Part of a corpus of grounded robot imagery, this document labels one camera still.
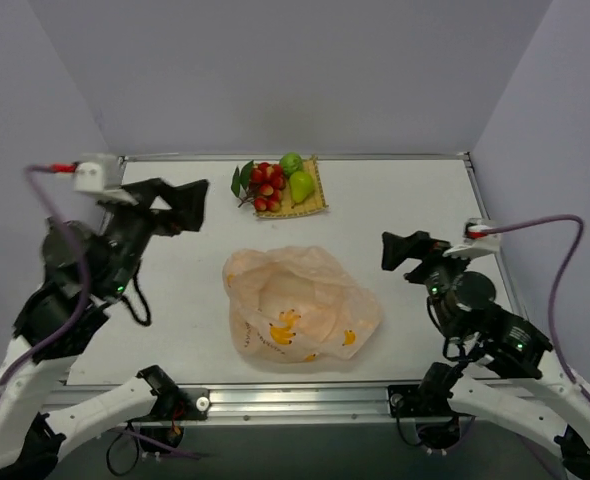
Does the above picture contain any fake strawberry bunch with leaves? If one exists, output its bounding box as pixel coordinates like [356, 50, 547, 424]
[230, 161, 286, 214]

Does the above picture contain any round bumpy green fake fruit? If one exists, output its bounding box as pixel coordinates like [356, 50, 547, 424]
[279, 152, 303, 178]

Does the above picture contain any green fake pear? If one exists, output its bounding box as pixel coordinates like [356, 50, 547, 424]
[289, 171, 315, 204]

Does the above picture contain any translucent banana print plastic bag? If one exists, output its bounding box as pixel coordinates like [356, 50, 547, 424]
[222, 247, 384, 364]

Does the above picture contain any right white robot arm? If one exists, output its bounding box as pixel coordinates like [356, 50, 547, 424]
[381, 231, 590, 479]

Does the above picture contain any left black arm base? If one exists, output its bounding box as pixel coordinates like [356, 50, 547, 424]
[110, 365, 210, 461]

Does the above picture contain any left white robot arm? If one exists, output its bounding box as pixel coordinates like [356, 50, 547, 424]
[0, 178, 209, 479]

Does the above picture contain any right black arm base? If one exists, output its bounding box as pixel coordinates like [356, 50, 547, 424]
[387, 362, 476, 457]

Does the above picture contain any yellow woven mat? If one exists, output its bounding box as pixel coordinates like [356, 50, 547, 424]
[255, 155, 328, 219]

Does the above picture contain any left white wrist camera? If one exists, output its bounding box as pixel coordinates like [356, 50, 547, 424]
[73, 153, 122, 194]

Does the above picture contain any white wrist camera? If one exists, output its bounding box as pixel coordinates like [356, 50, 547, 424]
[443, 218, 501, 260]
[73, 153, 122, 194]

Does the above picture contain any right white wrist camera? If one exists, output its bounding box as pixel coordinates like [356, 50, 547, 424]
[443, 218, 501, 260]

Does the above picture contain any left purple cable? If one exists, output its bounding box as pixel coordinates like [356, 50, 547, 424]
[0, 162, 211, 461]

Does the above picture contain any purple cable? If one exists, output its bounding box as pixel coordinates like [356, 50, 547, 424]
[469, 214, 590, 480]
[0, 162, 211, 461]

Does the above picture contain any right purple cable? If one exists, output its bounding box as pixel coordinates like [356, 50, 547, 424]
[469, 214, 590, 480]

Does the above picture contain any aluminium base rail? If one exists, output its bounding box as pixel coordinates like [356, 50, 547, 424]
[175, 380, 419, 426]

